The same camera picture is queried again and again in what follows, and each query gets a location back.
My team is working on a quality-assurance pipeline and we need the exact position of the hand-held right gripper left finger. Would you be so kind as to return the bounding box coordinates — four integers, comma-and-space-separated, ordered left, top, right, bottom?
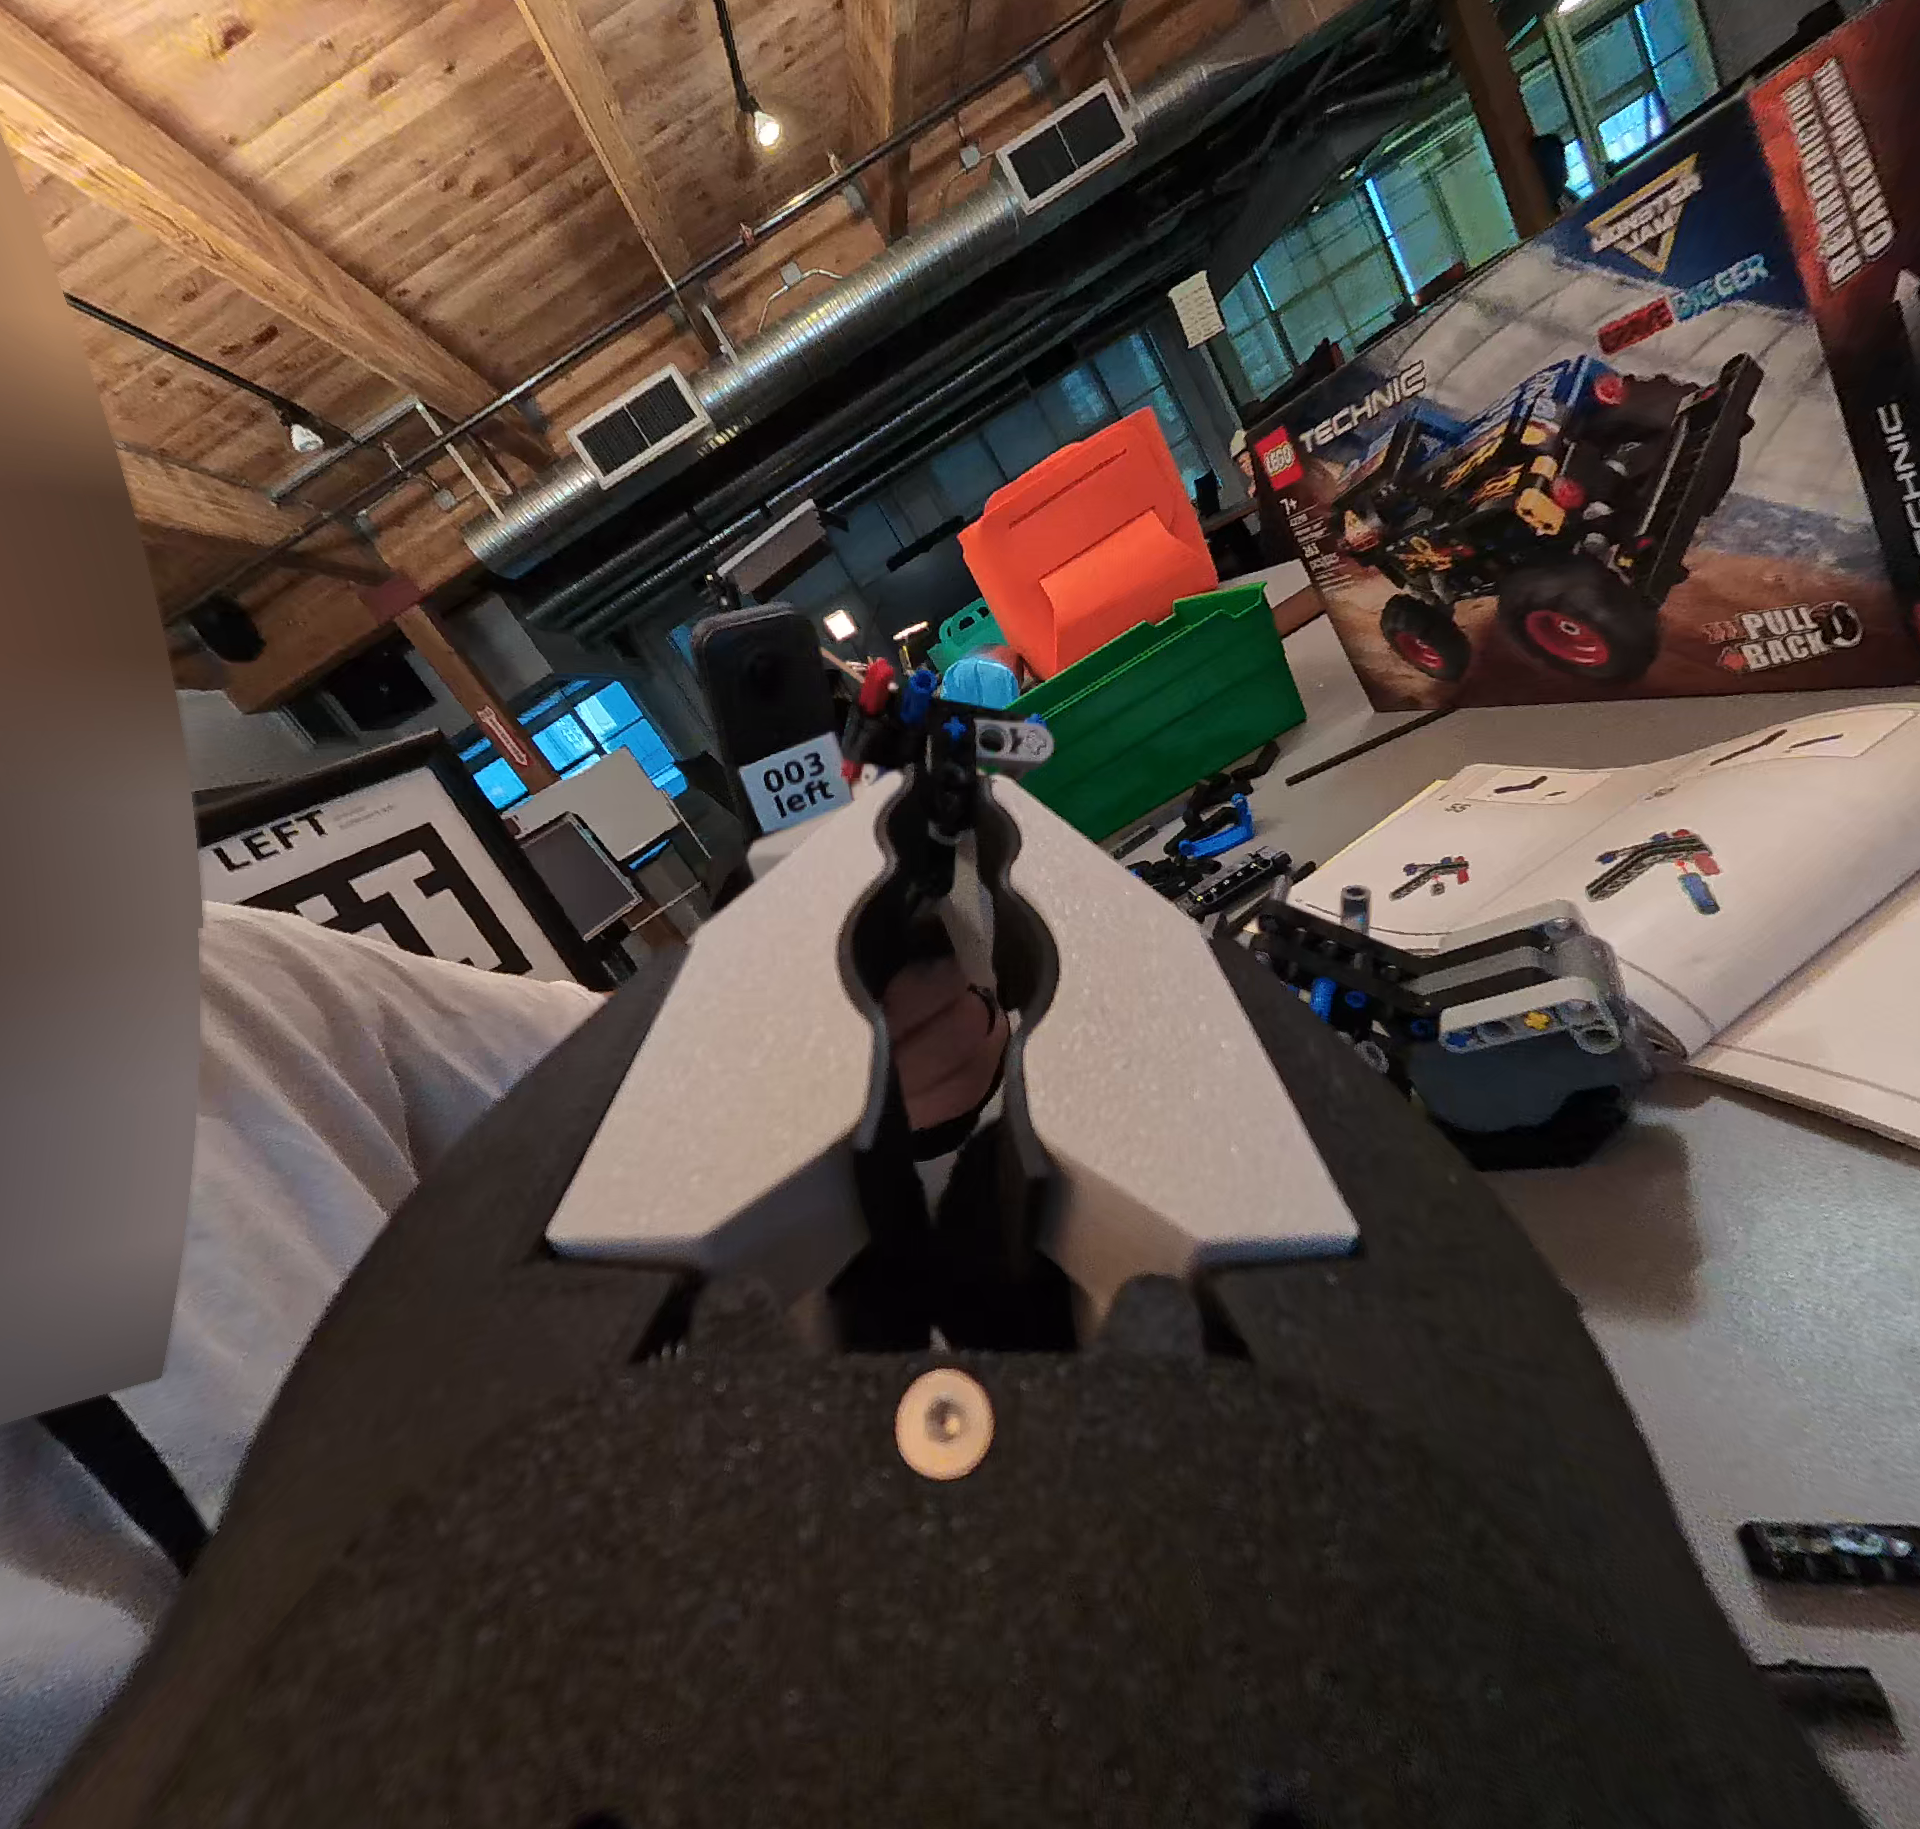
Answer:
547, 767, 940, 1351

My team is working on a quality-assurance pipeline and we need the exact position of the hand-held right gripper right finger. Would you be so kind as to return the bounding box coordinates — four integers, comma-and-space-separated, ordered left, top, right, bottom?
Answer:
959, 770, 1362, 1351

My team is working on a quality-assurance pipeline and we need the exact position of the black lego beam assembly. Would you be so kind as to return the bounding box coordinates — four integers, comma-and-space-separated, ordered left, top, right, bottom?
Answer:
839, 657, 1058, 899

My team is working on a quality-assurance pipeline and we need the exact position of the pile of small lego pieces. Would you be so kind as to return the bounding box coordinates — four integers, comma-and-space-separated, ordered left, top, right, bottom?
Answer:
1738, 1518, 1920, 1729

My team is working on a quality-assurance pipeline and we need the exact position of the group of lego beams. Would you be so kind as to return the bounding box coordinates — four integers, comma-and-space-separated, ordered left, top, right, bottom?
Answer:
1108, 767, 1301, 920

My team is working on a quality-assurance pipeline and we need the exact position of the partly built lego truck chassis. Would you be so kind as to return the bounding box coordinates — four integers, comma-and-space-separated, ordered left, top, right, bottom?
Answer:
1242, 883, 1661, 1176

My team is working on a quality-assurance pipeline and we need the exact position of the long black lego axle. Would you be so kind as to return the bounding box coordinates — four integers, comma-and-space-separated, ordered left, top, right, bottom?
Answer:
1284, 712, 1479, 786

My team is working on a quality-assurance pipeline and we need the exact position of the lego set box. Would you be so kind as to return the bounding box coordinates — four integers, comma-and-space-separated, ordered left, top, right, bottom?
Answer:
1245, 0, 1920, 719

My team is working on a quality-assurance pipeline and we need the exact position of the person's left hand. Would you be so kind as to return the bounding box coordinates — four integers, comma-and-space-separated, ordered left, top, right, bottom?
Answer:
887, 945, 1006, 1130

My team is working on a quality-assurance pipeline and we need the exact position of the white ceiling vent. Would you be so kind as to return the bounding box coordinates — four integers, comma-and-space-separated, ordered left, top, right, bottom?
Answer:
992, 80, 1140, 217
563, 366, 713, 491

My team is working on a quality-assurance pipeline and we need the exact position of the orange felt bag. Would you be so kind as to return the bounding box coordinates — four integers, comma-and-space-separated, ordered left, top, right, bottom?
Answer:
956, 406, 1222, 679

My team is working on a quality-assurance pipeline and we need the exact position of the green plastic bin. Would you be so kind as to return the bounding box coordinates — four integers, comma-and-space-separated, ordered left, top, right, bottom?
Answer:
1010, 579, 1311, 845

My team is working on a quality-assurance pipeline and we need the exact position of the framed marker poster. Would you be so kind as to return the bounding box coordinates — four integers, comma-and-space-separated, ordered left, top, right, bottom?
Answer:
195, 733, 602, 989

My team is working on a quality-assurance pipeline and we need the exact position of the open instruction booklet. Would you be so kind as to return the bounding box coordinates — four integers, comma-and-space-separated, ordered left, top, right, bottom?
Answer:
1288, 704, 1920, 1153

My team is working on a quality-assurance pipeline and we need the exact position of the silver air duct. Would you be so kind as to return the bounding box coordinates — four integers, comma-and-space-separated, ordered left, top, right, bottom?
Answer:
459, 52, 1307, 578

